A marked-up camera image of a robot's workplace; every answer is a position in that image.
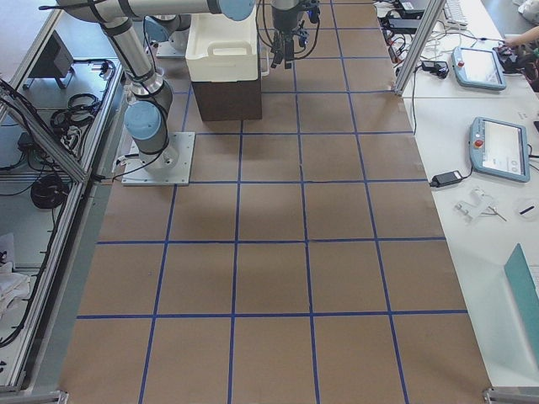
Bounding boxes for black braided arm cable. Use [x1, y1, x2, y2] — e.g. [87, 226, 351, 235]
[256, 0, 322, 60]

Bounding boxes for blue teach pendant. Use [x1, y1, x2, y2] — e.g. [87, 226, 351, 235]
[451, 46, 506, 91]
[469, 117, 530, 183]

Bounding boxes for dark brown wooden cabinet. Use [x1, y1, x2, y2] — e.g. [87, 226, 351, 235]
[192, 78, 263, 122]

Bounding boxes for teal laptop lid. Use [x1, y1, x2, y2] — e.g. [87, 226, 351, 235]
[504, 243, 538, 315]

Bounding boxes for blue teach pendant near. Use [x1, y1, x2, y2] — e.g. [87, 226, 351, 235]
[469, 117, 530, 183]

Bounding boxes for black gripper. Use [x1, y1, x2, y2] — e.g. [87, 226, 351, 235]
[271, 26, 300, 69]

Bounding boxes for white plastic bracket part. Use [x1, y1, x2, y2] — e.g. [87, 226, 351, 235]
[455, 188, 507, 224]

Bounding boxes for blue teach pendant far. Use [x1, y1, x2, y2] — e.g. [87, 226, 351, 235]
[451, 46, 506, 91]

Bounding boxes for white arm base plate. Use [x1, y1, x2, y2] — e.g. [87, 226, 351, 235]
[120, 132, 195, 186]
[156, 41, 187, 59]

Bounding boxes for aluminium frame post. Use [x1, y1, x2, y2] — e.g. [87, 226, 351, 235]
[393, 0, 446, 96]

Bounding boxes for black camera mount wrist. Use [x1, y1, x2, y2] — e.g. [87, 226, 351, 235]
[294, 0, 320, 51]

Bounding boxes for white crumpled cloth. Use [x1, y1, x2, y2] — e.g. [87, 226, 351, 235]
[1, 233, 30, 316]

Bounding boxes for black power brick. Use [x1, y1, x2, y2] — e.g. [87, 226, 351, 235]
[430, 170, 463, 189]

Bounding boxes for white plastic tray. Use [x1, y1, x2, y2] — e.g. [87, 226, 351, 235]
[185, 12, 259, 82]

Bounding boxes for person hand at table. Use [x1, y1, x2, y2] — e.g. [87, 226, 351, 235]
[504, 34, 534, 47]

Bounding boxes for coiled black cables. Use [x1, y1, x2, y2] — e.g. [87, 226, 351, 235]
[29, 172, 71, 210]

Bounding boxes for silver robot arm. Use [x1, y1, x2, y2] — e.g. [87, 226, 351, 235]
[54, 1, 254, 169]
[145, 11, 259, 82]

